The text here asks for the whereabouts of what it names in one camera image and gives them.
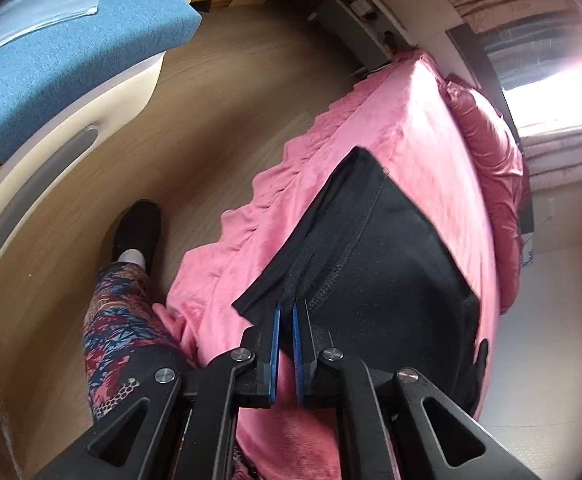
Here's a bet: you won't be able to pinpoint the person's patterned trouser leg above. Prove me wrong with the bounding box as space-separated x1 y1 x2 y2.
82 260 207 423

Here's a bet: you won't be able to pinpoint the pink bed sheet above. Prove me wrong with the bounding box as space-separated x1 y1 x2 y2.
165 50 502 480

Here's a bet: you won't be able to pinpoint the cream sofa frame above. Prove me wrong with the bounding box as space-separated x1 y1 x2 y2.
0 45 167 341

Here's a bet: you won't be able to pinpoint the person's white sock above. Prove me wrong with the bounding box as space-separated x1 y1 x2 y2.
117 248 147 271

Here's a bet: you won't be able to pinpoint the window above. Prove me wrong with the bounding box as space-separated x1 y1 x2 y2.
481 10 582 131

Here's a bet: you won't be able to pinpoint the grey nightstand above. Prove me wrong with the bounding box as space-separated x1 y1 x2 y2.
308 0 464 68

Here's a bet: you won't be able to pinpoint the dark pink quilt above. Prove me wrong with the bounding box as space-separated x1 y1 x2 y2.
443 74 532 316

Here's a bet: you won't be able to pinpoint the dark headboard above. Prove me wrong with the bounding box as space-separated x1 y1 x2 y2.
446 27 536 236

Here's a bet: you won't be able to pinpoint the blue padded bench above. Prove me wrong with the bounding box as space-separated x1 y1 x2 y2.
0 0 203 166

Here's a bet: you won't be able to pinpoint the person's black shoe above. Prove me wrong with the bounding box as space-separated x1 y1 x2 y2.
111 200 163 273

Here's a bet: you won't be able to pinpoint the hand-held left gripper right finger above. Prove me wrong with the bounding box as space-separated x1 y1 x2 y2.
291 297 542 480

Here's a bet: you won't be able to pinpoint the light curtain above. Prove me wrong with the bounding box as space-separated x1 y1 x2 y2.
451 0 582 191

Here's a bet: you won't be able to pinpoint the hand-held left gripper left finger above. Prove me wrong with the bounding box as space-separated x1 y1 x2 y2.
34 300 284 480

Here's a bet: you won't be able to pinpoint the black pants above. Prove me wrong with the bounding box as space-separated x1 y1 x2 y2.
232 146 490 413

